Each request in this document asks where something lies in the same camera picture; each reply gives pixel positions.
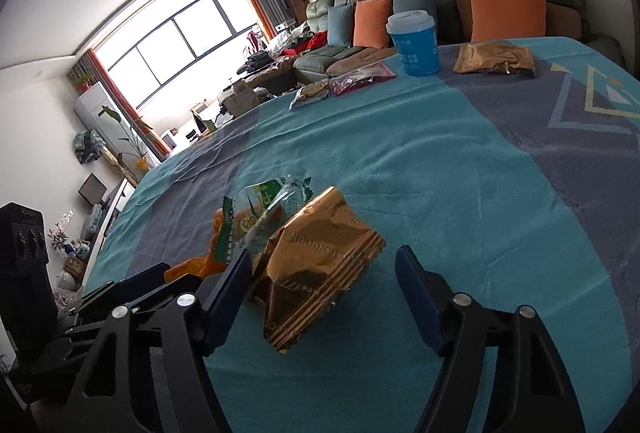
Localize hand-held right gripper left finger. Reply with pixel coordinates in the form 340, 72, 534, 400
65, 249, 253, 433

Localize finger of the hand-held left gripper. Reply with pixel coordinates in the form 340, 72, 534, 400
57, 262, 173, 318
44, 275, 207, 355

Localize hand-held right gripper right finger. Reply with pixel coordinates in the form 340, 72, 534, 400
395, 245, 586, 433

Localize orange snack wrapper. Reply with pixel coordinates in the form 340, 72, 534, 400
165, 208, 233, 281

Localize clear green snack wrapper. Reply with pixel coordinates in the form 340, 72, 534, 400
222, 175, 313, 264

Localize gold foil wrapper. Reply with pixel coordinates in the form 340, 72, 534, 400
250, 186, 387, 355

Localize white tv cabinet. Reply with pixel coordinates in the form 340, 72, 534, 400
55, 178, 138, 294

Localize small dark monitor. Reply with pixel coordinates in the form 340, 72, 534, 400
79, 173, 108, 206

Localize teal grey printed tablecloth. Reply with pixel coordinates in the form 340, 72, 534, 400
80, 35, 640, 433

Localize blue patterned bag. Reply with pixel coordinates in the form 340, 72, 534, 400
74, 129, 106, 164

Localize potted leafy plant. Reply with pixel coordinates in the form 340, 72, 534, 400
98, 105, 153, 171

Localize white standing air conditioner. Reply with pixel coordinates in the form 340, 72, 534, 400
74, 82, 131, 148

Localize brown paper box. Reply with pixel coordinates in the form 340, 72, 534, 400
222, 80, 271, 116

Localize clear packet of gold snacks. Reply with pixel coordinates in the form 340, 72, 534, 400
290, 82, 332, 110

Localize red snack packet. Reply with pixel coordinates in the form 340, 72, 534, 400
331, 63, 396, 96

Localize large window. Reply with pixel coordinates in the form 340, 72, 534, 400
95, 0, 261, 114

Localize flat gold snack packet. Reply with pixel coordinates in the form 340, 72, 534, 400
454, 42, 537, 78

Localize blue cup with white lid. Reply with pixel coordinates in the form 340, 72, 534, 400
386, 10, 441, 78

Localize small orange cushion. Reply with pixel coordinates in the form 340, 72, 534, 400
353, 0, 394, 48

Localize small blue cushion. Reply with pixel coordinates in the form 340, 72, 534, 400
327, 4, 355, 48

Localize large blue cushion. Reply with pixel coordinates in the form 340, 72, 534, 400
392, 0, 437, 21

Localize large orange cushion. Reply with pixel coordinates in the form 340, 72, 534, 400
469, 0, 547, 44

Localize cardboard box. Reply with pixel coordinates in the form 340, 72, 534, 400
287, 0, 311, 24

